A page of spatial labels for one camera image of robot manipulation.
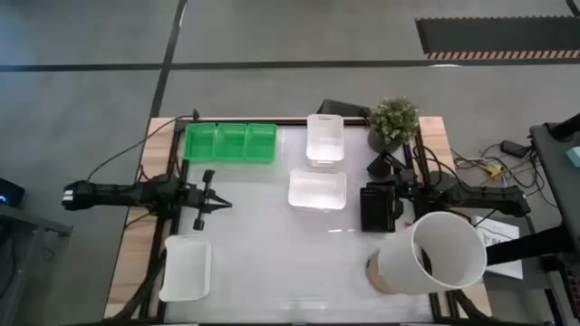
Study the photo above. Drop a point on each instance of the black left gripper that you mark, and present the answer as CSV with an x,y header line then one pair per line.
x,y
199,199

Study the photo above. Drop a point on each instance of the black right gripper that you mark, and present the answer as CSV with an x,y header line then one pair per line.
x,y
405,192

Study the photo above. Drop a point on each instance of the black plastic mesh basket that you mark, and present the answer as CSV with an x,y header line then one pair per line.
x,y
378,166
376,217

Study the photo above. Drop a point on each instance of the white plastic basket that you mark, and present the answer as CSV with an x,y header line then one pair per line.
x,y
325,140
186,267
317,190

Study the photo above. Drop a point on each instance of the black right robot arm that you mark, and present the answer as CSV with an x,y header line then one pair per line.
x,y
489,197

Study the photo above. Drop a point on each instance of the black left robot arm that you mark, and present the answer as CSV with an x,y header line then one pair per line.
x,y
113,194

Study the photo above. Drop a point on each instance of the potted green plant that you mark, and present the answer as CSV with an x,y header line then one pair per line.
x,y
393,118

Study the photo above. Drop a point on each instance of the round wooden lamp base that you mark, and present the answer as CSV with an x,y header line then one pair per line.
x,y
372,276

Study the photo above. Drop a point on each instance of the black rectangular device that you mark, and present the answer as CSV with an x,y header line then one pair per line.
x,y
340,108

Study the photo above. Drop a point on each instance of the white printed paper sheet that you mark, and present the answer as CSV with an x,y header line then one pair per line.
x,y
503,233

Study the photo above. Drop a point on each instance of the black power adapter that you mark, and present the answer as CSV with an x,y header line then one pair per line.
x,y
514,147

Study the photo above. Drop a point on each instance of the black support beam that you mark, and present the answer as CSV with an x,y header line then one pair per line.
x,y
525,246

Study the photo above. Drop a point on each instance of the dark grey desk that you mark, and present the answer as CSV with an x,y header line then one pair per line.
x,y
557,181

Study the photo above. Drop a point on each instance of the black desk pole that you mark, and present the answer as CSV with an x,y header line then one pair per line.
x,y
566,128

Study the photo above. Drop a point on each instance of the black floor mat striped edge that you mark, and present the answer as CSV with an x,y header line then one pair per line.
x,y
498,36

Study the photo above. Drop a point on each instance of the small teal box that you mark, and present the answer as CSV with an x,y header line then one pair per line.
x,y
574,156

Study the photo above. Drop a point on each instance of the grey metal cart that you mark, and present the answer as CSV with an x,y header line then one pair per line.
x,y
27,253

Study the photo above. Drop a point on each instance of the black device with blue light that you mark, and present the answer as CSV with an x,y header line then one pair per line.
x,y
11,192

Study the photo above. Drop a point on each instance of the black keyboard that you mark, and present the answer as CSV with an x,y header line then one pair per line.
x,y
573,285

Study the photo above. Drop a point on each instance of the black aluminium table frame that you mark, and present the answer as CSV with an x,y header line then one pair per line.
x,y
272,121

